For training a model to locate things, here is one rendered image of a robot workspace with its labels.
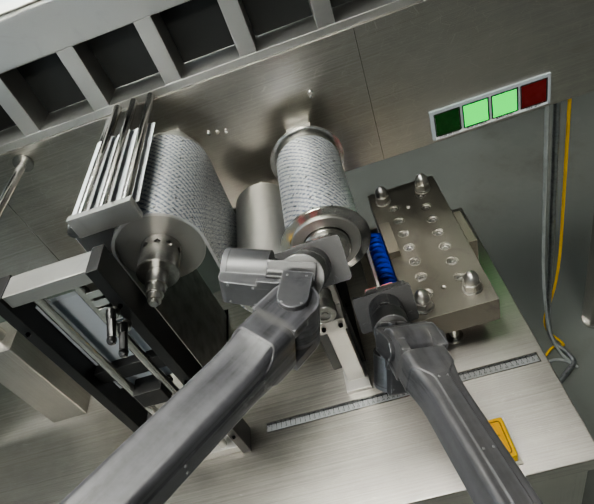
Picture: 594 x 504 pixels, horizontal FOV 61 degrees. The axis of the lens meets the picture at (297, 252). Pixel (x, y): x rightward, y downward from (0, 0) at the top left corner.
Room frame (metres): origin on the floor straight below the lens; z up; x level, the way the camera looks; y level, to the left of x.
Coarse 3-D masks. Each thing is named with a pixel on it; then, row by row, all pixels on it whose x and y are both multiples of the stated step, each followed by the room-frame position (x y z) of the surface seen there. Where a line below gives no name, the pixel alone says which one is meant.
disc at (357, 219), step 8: (320, 208) 0.61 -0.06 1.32; (328, 208) 0.61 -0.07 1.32; (336, 208) 0.61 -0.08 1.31; (344, 208) 0.61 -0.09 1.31; (304, 216) 0.62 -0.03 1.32; (312, 216) 0.62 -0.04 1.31; (320, 216) 0.61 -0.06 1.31; (344, 216) 0.61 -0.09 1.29; (352, 216) 0.61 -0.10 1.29; (360, 216) 0.61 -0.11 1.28; (296, 224) 0.62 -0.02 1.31; (360, 224) 0.61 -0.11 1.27; (288, 232) 0.62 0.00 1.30; (360, 232) 0.61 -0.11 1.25; (368, 232) 0.60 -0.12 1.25; (288, 240) 0.63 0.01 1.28; (368, 240) 0.60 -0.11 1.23; (360, 248) 0.61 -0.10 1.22; (360, 256) 0.61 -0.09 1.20; (352, 264) 0.61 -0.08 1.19
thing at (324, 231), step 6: (324, 228) 0.61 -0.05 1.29; (330, 228) 0.61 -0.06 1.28; (336, 228) 0.61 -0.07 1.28; (312, 234) 0.61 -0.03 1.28; (318, 234) 0.60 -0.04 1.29; (324, 234) 0.60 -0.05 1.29; (330, 234) 0.59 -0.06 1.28; (342, 234) 0.60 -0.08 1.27; (306, 240) 0.61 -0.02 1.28; (342, 240) 0.59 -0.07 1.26; (348, 240) 0.59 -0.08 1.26; (348, 246) 0.59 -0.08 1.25; (348, 252) 0.59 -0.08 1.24
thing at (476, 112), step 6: (480, 102) 0.87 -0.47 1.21; (486, 102) 0.87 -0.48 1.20; (468, 108) 0.87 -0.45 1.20; (474, 108) 0.87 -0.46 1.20; (480, 108) 0.87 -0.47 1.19; (486, 108) 0.87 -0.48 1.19; (468, 114) 0.87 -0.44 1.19; (474, 114) 0.87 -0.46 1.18; (480, 114) 0.87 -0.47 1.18; (486, 114) 0.87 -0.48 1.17; (468, 120) 0.87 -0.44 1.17; (474, 120) 0.87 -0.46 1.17; (480, 120) 0.87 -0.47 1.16
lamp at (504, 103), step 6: (516, 90) 0.86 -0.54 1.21; (498, 96) 0.86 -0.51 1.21; (504, 96) 0.86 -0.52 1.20; (510, 96) 0.86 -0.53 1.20; (516, 96) 0.86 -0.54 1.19; (492, 102) 0.87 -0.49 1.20; (498, 102) 0.86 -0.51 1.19; (504, 102) 0.86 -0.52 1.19; (510, 102) 0.86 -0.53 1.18; (516, 102) 0.86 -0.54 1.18; (498, 108) 0.86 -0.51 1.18; (504, 108) 0.86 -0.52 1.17; (510, 108) 0.86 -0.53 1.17; (516, 108) 0.86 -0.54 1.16; (498, 114) 0.86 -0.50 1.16
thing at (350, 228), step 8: (328, 216) 0.61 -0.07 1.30; (336, 216) 0.61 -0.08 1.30; (304, 224) 0.62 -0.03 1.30; (312, 224) 0.61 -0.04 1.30; (320, 224) 0.61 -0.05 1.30; (328, 224) 0.61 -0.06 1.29; (336, 224) 0.61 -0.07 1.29; (344, 224) 0.60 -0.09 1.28; (352, 224) 0.60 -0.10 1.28; (296, 232) 0.62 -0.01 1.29; (304, 232) 0.62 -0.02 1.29; (352, 232) 0.60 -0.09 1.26; (296, 240) 0.62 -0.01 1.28; (352, 240) 0.60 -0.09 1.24; (360, 240) 0.60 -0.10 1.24; (352, 248) 0.60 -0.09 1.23; (352, 256) 0.61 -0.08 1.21
